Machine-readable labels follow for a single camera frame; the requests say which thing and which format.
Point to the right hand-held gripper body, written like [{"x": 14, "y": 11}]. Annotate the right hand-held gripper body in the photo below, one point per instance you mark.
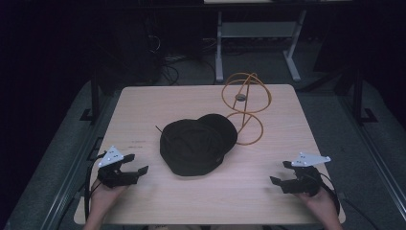
[{"x": 306, "y": 182}]

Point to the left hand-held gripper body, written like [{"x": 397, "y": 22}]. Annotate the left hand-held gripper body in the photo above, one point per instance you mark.
[{"x": 110, "y": 157}]

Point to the black cap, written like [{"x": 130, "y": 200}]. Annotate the black cap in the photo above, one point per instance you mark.
[{"x": 194, "y": 147}]

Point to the person's right hand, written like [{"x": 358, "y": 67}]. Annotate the person's right hand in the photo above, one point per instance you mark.
[{"x": 320, "y": 204}]

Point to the person's left hand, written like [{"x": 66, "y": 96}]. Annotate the person's left hand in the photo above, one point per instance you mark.
[{"x": 102, "y": 196}]

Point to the black metal post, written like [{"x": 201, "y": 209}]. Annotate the black metal post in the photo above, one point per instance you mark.
[
  {"x": 359, "y": 96},
  {"x": 94, "y": 96}
]

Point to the white metal table frame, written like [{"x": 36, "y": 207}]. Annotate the white metal table frame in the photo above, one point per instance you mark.
[{"x": 255, "y": 30}]

